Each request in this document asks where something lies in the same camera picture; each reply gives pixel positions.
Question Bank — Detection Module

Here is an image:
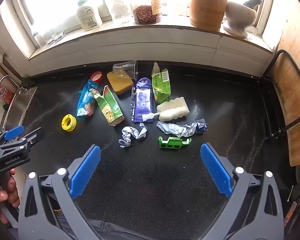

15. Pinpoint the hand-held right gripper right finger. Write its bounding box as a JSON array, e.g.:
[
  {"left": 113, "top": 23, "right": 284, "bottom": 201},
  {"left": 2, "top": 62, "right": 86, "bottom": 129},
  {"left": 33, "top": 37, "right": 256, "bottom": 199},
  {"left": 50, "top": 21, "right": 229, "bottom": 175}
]
[{"left": 200, "top": 142, "right": 284, "bottom": 240}]

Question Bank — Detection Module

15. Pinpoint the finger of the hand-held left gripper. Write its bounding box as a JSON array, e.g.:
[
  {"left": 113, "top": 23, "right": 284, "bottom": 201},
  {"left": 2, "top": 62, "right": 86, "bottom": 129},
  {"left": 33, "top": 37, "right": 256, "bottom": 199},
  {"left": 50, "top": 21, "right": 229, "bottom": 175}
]
[
  {"left": 0, "top": 127, "right": 45, "bottom": 155},
  {"left": 0, "top": 125, "right": 25, "bottom": 147}
]

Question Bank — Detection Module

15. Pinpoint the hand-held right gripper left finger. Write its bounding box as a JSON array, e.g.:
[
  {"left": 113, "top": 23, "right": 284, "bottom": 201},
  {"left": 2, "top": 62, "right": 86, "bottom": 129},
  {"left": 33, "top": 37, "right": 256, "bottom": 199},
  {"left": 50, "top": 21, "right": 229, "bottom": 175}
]
[{"left": 17, "top": 144, "right": 102, "bottom": 240}]

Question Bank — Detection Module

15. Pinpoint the white sponge brush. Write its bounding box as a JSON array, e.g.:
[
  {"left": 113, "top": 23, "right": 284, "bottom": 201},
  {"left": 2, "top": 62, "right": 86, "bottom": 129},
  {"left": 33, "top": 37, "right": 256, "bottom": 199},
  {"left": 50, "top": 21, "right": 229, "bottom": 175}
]
[{"left": 139, "top": 96, "right": 190, "bottom": 123}]

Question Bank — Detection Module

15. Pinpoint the person's left hand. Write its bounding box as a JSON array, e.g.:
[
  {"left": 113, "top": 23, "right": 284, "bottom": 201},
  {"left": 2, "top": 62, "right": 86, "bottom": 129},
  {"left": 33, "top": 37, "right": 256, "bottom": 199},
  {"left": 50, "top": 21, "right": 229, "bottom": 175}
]
[{"left": 0, "top": 169, "right": 21, "bottom": 226}]

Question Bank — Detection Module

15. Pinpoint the steel sink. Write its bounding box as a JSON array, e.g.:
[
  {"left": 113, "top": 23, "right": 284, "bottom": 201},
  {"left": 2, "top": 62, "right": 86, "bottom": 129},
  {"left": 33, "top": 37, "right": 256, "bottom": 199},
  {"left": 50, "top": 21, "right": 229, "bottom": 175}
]
[{"left": 1, "top": 86, "right": 38, "bottom": 133}]

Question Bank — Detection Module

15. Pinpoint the red label bottle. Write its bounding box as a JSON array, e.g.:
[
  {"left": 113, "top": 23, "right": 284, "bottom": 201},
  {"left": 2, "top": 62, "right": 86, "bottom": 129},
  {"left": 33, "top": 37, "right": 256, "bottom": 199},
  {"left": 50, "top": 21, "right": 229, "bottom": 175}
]
[{"left": 0, "top": 85, "right": 15, "bottom": 105}]

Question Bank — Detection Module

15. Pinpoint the green plastic clip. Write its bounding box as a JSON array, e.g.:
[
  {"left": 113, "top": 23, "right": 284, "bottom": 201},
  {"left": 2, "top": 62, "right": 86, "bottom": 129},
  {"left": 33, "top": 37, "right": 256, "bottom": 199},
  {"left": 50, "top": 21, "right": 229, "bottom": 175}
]
[{"left": 158, "top": 136, "right": 192, "bottom": 150}]

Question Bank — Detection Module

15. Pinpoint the long crumpled foil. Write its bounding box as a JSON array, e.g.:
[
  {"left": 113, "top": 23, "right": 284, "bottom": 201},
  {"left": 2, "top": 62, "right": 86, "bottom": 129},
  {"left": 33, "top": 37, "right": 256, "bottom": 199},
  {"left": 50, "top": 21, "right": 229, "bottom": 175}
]
[{"left": 156, "top": 119, "right": 208, "bottom": 138}]

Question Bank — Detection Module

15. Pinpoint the small crumpled foil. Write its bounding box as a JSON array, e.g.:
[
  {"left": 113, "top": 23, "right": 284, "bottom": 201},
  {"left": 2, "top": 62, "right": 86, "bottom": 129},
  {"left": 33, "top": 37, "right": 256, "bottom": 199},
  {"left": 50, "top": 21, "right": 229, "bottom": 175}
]
[{"left": 118, "top": 123, "right": 148, "bottom": 148}]

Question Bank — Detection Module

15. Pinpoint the chrome faucet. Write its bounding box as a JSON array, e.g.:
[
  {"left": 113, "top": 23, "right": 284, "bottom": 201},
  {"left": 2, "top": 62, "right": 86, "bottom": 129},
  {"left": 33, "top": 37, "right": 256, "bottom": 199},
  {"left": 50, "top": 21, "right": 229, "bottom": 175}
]
[{"left": 0, "top": 75, "right": 18, "bottom": 93}]

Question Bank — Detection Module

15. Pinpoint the blue snack wrapper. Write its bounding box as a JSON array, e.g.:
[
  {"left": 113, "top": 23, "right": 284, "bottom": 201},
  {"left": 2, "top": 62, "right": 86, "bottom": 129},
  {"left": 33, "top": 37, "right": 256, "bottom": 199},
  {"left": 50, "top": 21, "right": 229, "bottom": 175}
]
[{"left": 76, "top": 79, "right": 100, "bottom": 118}]

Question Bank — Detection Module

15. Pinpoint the green cartoon snack wrapper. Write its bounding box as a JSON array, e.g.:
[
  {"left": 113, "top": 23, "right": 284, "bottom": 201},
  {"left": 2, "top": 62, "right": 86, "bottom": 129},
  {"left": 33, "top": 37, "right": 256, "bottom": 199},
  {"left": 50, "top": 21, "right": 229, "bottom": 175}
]
[{"left": 89, "top": 85, "right": 124, "bottom": 127}]

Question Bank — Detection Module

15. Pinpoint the purple plastic package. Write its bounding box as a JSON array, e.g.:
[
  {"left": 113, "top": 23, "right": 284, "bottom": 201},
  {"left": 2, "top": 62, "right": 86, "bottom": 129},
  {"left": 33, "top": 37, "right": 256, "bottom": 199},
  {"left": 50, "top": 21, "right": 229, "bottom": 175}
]
[{"left": 131, "top": 77, "right": 157, "bottom": 123}]

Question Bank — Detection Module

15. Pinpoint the yellow sponge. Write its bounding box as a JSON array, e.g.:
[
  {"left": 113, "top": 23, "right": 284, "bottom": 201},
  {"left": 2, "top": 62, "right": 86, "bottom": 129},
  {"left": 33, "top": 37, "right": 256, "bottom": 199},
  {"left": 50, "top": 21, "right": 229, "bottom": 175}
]
[{"left": 107, "top": 71, "right": 134, "bottom": 96}]

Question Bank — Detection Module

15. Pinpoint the small clear glass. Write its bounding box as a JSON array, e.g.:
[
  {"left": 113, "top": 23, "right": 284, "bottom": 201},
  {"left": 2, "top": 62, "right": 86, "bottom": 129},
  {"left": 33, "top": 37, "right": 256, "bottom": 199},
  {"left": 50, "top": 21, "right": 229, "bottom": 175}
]
[
  {"left": 48, "top": 29, "right": 66, "bottom": 43},
  {"left": 34, "top": 31, "right": 47, "bottom": 50}
]

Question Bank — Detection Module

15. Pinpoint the green paper carton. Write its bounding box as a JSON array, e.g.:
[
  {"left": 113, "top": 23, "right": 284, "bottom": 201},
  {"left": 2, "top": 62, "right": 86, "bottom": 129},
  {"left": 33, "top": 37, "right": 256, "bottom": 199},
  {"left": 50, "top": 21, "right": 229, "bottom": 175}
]
[{"left": 151, "top": 62, "right": 171, "bottom": 104}]

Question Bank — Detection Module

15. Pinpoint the clear plastic cup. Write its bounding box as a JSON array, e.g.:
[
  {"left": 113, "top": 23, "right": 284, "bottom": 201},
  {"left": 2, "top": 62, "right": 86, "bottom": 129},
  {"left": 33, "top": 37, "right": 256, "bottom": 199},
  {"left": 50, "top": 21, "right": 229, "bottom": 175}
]
[{"left": 112, "top": 60, "right": 138, "bottom": 80}]

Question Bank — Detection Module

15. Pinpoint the white dish soap bottle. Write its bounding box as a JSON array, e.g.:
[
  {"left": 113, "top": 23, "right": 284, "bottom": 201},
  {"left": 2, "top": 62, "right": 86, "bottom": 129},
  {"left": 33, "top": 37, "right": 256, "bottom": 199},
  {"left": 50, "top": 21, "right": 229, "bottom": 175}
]
[{"left": 76, "top": 0, "right": 103, "bottom": 31}]

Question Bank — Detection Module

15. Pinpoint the clear glass jar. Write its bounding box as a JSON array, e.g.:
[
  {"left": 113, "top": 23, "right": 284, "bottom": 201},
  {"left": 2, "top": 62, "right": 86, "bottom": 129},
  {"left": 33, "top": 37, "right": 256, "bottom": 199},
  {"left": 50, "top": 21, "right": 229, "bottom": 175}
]
[{"left": 101, "top": 0, "right": 133, "bottom": 25}]

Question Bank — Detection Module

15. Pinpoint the white stone mortar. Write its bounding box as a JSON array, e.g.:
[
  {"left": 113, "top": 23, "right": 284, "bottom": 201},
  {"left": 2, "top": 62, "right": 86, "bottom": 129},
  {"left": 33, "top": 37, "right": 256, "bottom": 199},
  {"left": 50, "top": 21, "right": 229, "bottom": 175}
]
[{"left": 222, "top": 1, "right": 257, "bottom": 39}]

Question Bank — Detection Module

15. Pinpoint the bamboo utensil holder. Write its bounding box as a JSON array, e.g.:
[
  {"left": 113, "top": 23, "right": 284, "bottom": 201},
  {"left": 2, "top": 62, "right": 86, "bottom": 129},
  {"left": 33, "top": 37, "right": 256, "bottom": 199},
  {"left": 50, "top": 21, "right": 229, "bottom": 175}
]
[{"left": 189, "top": 0, "right": 228, "bottom": 32}]

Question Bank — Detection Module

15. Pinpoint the jar of dried chili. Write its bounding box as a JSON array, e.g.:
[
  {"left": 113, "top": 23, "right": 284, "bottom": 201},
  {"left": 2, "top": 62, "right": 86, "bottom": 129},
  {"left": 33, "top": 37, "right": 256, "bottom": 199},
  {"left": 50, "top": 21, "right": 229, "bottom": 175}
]
[{"left": 130, "top": 0, "right": 163, "bottom": 25}]

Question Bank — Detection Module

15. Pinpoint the grey stone pestle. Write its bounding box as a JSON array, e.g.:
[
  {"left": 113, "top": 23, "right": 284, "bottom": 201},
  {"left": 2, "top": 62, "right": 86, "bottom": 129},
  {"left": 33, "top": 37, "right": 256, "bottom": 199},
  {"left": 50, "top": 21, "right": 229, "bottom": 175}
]
[{"left": 244, "top": 0, "right": 262, "bottom": 9}]

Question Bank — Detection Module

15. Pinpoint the yellow plastic ring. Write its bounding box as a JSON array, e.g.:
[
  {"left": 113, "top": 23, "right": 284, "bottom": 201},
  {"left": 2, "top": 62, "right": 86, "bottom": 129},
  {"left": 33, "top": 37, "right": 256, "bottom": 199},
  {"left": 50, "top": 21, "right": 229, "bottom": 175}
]
[{"left": 61, "top": 114, "right": 77, "bottom": 132}]

